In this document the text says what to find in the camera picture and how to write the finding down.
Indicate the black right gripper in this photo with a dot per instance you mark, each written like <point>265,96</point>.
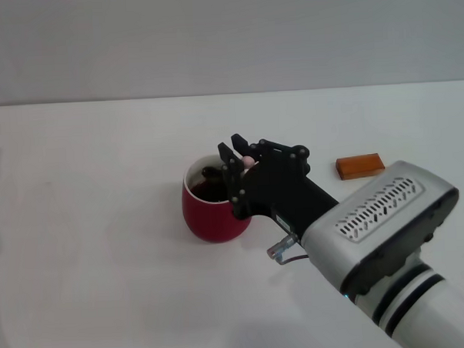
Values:
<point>279,191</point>

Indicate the red ceramic cup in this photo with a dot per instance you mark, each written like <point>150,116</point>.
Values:
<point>207,221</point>

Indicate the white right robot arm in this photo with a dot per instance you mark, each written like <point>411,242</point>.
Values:
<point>392,232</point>

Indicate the dark coffee liquid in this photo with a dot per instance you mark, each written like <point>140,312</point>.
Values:
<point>209,192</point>

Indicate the dark orange wooden block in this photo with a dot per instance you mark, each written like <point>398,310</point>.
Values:
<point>358,166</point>

